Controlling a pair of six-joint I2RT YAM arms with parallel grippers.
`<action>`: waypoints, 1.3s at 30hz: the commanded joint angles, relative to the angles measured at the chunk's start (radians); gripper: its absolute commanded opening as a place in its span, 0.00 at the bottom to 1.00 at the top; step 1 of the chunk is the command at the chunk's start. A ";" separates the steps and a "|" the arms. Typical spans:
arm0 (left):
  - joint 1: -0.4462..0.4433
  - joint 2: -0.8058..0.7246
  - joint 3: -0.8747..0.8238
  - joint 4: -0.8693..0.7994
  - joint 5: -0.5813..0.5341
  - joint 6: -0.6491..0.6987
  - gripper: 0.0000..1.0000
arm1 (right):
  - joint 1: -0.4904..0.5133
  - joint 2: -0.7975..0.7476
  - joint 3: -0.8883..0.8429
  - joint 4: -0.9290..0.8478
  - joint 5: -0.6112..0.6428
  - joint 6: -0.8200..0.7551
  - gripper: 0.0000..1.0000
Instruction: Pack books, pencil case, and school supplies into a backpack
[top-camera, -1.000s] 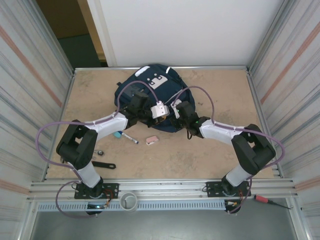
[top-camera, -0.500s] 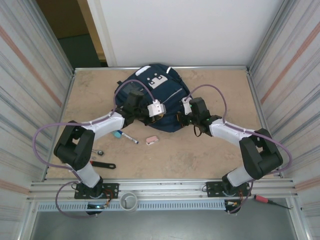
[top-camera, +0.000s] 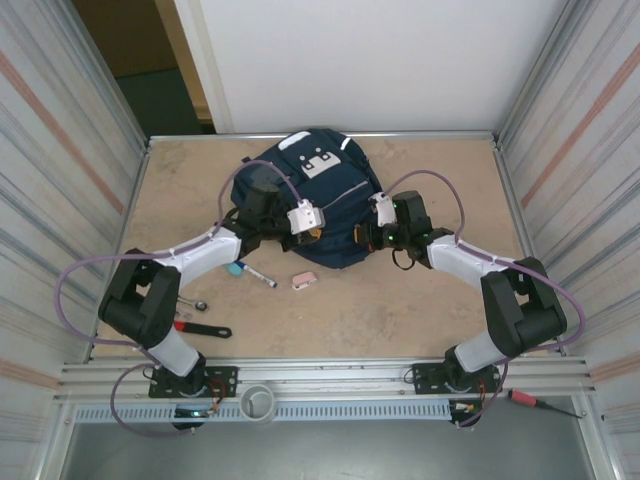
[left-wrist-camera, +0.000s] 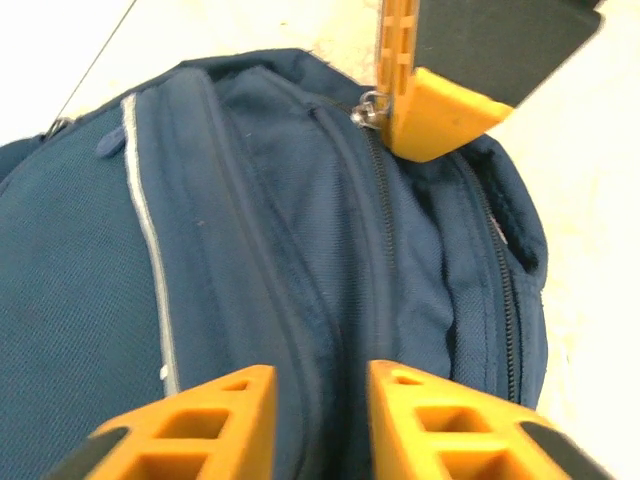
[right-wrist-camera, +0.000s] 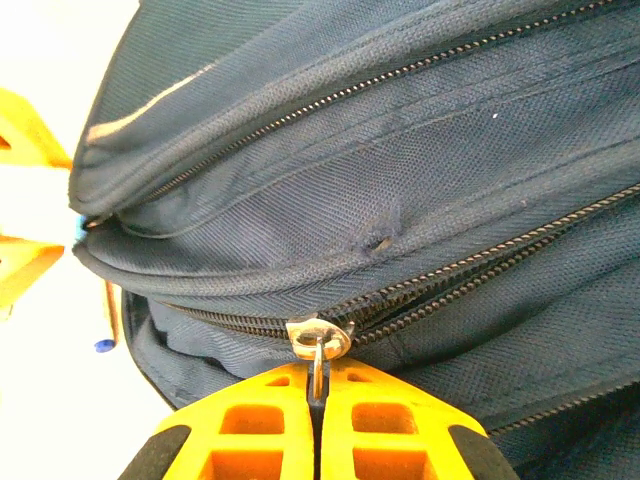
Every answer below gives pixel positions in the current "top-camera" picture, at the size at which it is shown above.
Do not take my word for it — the grey plastic pipe fitting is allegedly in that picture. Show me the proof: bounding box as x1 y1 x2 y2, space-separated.
238 383 277 425

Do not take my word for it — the slotted grey cable tray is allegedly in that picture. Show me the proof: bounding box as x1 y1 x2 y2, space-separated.
73 403 454 423

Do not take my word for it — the red pipe wrench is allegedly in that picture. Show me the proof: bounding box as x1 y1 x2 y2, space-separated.
173 321 233 340

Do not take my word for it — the wide aluminium extrusion rail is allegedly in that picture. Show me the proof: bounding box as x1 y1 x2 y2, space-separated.
58 355 599 405

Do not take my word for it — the red handled screwdriver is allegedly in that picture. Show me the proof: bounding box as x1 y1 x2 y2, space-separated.
507 388 585 419

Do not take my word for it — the thin aluminium frame rail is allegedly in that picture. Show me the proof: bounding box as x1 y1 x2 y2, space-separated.
147 130 500 145

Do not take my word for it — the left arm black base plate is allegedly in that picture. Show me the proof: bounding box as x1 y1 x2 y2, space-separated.
149 365 239 399

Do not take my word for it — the navy blue backpack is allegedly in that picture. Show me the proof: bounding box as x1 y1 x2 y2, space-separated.
227 127 384 271

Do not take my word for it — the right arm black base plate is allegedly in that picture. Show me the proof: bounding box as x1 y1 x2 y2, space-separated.
412 360 501 399

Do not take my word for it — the white marker blue cap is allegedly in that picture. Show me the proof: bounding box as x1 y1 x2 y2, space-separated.
238 261 280 290

